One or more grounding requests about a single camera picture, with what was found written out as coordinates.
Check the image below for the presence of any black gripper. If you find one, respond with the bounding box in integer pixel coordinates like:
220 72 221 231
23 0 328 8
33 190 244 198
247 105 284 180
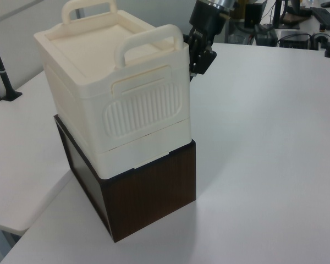
183 0 232 82

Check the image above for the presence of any cream plastic storage cabinet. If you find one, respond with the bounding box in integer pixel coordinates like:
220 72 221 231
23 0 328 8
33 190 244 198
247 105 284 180
32 0 193 181

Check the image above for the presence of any brass coloured cylinder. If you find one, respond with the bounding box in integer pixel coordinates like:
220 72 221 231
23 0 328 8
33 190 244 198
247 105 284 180
232 0 248 20

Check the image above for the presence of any tall black box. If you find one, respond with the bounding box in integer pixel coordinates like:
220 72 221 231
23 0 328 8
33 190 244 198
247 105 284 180
243 2 267 28

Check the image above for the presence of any black equipment box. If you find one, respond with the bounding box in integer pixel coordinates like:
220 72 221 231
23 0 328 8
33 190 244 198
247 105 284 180
254 24 278 46

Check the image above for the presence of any black monitor stand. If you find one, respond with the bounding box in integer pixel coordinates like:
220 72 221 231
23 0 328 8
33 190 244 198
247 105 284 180
274 0 290 28

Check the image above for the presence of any flat black device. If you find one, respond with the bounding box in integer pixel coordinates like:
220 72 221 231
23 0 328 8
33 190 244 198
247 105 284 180
277 32 311 50

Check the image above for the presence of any brown wooden board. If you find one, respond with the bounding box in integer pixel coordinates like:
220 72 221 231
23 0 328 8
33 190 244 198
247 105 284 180
282 12 303 24

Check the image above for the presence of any black keyboard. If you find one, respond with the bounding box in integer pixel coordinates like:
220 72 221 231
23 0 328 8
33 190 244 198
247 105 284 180
310 7 330 28

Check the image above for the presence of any dark wooden box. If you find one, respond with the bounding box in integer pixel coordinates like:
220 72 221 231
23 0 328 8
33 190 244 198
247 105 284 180
53 114 197 243

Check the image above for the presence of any white side table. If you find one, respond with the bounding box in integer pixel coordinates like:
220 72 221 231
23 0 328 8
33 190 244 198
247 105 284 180
0 68 75 236

